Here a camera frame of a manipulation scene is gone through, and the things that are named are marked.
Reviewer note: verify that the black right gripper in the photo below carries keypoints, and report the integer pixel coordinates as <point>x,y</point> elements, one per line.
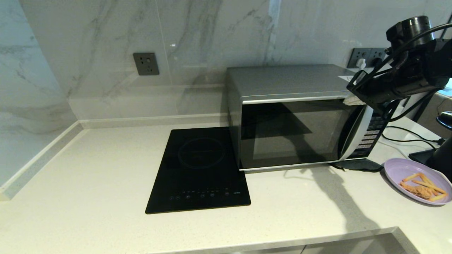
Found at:
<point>378,90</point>

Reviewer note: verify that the purple plastic plate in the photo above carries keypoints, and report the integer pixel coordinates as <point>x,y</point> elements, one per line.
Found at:
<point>397,169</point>

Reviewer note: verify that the silver microwave oven body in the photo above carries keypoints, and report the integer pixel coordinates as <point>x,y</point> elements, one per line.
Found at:
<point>293,79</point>

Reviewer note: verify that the white sticker label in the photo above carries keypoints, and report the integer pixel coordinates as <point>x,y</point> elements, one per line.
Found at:
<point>346,77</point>

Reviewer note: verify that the white power plug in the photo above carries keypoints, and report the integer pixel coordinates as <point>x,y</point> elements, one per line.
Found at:
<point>360,64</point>

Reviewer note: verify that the dark cloth pad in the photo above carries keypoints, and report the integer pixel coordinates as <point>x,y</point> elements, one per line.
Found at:
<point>363,165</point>

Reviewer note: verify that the black round stool seat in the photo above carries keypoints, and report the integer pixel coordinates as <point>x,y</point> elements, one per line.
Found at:
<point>445,120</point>

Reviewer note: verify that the french fry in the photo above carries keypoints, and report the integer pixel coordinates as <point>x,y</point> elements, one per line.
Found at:
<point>429,186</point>
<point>438,198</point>
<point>429,180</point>
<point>411,177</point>

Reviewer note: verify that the black appliance base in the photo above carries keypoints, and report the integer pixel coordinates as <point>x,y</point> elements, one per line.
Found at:
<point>439,158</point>

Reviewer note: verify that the fried chicken piece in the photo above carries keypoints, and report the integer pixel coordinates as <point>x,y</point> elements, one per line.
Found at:
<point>420,191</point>

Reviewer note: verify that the black induction cooktop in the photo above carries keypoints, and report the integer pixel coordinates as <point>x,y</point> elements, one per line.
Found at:
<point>197,173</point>

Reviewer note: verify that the grey double wall socket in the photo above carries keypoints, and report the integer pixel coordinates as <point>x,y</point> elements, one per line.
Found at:
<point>363,53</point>

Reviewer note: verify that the grey single wall socket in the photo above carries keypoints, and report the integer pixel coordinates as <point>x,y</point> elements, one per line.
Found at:
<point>146,64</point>

